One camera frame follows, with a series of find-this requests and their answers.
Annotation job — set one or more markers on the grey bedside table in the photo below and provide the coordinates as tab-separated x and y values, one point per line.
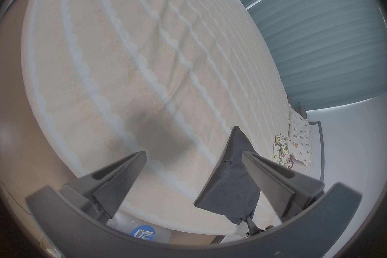
297	105

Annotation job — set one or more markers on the black T-shirt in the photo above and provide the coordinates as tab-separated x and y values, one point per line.
232	184

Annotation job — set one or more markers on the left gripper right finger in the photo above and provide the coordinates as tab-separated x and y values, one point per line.
272	185

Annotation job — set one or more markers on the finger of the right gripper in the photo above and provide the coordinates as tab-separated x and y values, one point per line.
252	226

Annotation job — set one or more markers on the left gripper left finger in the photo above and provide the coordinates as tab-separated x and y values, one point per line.
118	183

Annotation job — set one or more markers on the white printed pillow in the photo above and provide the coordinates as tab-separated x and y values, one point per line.
300	135

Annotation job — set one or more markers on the bed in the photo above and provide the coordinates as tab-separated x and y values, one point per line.
136	69

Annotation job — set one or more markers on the white printed pyjama top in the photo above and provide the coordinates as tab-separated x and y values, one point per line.
281	151

